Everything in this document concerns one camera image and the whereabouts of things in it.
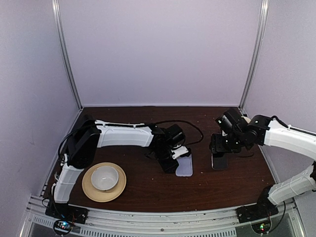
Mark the left aluminium frame post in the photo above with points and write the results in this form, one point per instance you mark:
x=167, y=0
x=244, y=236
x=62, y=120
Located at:
x=65, y=55

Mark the tan round plate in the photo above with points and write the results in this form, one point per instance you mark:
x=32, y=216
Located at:
x=103, y=196

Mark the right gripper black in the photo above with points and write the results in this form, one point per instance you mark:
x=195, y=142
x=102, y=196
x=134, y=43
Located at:
x=217, y=146

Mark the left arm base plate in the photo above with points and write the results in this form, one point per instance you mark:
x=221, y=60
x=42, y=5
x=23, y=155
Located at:
x=66, y=212

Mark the aluminium frame post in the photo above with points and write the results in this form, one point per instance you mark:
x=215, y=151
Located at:
x=65, y=55
x=261, y=28

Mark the left circuit board with leds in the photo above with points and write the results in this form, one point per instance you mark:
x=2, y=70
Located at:
x=62, y=227

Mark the right aluminium frame post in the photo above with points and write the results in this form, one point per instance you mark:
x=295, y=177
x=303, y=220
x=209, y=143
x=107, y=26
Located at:
x=261, y=28

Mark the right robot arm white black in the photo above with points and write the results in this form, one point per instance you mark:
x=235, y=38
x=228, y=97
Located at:
x=272, y=132

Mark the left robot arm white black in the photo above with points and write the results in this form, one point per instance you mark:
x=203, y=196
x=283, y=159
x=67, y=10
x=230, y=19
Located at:
x=77, y=150

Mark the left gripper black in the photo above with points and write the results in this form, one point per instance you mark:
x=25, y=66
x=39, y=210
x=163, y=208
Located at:
x=168, y=168

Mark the right circuit board with leds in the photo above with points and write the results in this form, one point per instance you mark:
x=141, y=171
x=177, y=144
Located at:
x=261, y=228

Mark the circuit board with leds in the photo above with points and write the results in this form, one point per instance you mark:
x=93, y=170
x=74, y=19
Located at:
x=261, y=228
x=62, y=227

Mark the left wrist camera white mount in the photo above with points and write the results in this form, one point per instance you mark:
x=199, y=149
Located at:
x=180, y=151

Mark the cream ribbed mug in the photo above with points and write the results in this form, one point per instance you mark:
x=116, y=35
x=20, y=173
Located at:
x=245, y=120

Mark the white ceramic bowl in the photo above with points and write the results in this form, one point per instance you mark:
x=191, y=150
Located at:
x=104, y=178

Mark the front aluminium rail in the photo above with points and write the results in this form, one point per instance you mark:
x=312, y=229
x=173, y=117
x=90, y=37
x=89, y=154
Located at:
x=211, y=223

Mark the lavender phone case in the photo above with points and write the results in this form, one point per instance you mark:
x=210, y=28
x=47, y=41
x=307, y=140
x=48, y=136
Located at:
x=185, y=167

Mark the black smartphone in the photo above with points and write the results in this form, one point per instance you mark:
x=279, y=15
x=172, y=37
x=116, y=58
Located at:
x=219, y=161

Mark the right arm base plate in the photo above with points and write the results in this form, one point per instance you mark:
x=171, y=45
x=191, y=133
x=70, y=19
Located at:
x=255, y=212

